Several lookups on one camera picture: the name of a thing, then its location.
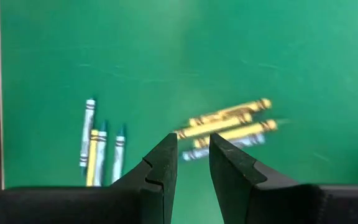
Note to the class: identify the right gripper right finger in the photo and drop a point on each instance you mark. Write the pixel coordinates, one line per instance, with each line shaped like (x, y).
(250, 199)

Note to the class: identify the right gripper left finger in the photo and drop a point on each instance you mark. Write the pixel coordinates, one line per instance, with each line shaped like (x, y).
(135, 202)

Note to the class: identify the blue crayon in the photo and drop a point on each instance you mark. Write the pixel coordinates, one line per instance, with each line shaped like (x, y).
(194, 154)
(100, 155)
(87, 133)
(118, 155)

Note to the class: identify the yellow crayon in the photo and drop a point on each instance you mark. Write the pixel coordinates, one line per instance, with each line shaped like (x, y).
(210, 127)
(92, 158)
(228, 111)
(244, 130)

